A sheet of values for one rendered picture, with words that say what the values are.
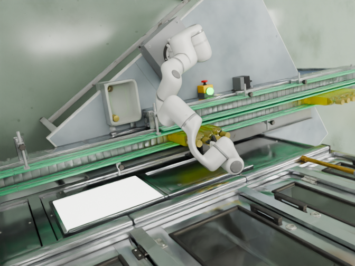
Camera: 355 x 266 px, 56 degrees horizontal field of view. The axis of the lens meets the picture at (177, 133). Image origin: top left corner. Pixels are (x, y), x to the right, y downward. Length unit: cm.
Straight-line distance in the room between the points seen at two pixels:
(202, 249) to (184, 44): 84
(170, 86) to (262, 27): 119
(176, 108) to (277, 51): 135
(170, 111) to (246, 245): 55
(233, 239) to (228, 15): 146
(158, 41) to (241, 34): 66
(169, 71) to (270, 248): 74
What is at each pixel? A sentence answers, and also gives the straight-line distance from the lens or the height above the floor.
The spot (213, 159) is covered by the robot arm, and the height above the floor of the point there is 150.
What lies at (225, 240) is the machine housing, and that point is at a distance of 117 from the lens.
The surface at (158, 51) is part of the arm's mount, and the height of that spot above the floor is 86.
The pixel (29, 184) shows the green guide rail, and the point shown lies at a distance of 161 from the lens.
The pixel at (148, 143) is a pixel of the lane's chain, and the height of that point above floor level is 88.
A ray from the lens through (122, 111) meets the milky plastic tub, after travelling 183.
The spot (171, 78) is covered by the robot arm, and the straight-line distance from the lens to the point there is 133.
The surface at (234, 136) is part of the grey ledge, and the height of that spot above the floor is 88.
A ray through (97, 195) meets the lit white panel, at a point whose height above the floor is 108.
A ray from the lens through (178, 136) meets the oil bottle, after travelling 172.
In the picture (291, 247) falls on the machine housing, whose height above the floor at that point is 183.
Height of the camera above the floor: 248
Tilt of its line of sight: 59 degrees down
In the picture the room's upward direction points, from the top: 108 degrees clockwise
